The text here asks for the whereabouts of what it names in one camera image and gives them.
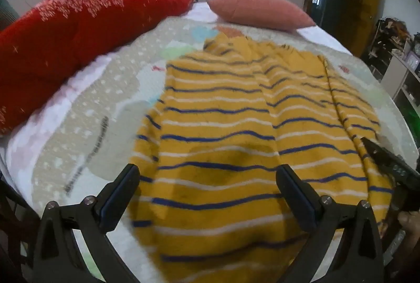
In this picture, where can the green object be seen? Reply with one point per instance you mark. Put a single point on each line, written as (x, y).
(410, 119)

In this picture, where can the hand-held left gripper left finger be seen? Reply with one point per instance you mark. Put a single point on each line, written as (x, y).
(116, 201)

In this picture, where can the yellow striped sweater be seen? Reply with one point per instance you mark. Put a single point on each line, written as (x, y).
(213, 125)

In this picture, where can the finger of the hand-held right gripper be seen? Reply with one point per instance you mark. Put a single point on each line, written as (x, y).
(387, 161)

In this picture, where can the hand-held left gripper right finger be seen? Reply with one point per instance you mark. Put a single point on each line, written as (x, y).
(295, 201)

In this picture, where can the red quilt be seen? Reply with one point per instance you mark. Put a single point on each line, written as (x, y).
(82, 33)

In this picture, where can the cluttered storage shelf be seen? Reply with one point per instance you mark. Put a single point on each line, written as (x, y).
(397, 70)

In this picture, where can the pink pillow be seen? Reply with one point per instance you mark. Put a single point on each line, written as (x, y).
(259, 9)

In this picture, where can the person's right hand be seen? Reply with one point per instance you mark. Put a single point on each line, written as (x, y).
(410, 225)

